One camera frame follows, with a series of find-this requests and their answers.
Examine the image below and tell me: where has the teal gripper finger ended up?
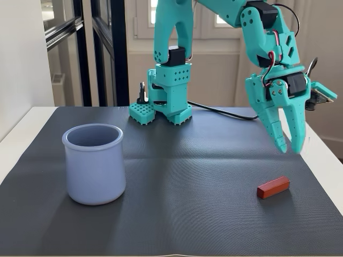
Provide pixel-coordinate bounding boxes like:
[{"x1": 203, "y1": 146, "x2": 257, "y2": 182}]
[
  {"x1": 257, "y1": 79, "x2": 290, "y2": 154},
  {"x1": 284, "y1": 95, "x2": 307, "y2": 155}
]

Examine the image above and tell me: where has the teal gripper body with servo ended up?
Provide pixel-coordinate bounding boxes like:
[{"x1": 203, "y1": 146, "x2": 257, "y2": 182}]
[{"x1": 245, "y1": 65, "x2": 313, "y2": 110}]

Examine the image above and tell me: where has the red-brown wooden block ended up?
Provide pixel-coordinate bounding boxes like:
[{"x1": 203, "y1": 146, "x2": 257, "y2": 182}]
[{"x1": 257, "y1": 176, "x2": 290, "y2": 200}]

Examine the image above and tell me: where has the cream curtain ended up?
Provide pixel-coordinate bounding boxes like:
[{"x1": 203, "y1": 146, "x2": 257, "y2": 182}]
[{"x1": 235, "y1": 0, "x2": 343, "y2": 142}]

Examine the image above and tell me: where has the dark grey textured mat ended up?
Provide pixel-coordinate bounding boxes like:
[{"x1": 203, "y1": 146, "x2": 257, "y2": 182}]
[{"x1": 0, "y1": 106, "x2": 343, "y2": 256}]

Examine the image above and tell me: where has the teal table clamp black knob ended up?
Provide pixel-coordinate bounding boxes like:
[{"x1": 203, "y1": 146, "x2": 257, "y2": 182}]
[{"x1": 129, "y1": 81, "x2": 156, "y2": 126}]

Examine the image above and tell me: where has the black framed glass door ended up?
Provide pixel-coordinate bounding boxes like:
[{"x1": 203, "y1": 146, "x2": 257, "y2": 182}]
[{"x1": 44, "y1": 0, "x2": 130, "y2": 107}]

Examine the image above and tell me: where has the lavender ceramic cup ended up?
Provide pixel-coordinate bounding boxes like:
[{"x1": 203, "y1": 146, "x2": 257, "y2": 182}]
[{"x1": 62, "y1": 123, "x2": 127, "y2": 206}]

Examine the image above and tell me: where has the wrist camera on teal mount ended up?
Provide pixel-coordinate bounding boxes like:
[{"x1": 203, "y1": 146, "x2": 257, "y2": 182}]
[{"x1": 304, "y1": 81, "x2": 338, "y2": 112}]

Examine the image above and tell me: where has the red black servo wire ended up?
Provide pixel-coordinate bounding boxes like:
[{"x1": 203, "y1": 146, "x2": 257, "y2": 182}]
[
  {"x1": 272, "y1": 29, "x2": 282, "y2": 63},
  {"x1": 262, "y1": 51, "x2": 276, "y2": 88}
]

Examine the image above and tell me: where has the black camera cable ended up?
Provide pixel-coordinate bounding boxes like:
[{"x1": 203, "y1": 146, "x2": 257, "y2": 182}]
[{"x1": 187, "y1": 57, "x2": 319, "y2": 120}]

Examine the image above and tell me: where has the thin black servo wire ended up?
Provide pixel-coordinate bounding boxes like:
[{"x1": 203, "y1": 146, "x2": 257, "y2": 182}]
[{"x1": 273, "y1": 3, "x2": 300, "y2": 37}]

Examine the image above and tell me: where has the white window frame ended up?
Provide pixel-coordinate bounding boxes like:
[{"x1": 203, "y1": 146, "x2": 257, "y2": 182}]
[{"x1": 132, "y1": 0, "x2": 247, "y2": 41}]

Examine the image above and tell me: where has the white wall vent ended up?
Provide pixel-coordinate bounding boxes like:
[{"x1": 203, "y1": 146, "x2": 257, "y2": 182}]
[{"x1": 51, "y1": 72, "x2": 66, "y2": 84}]

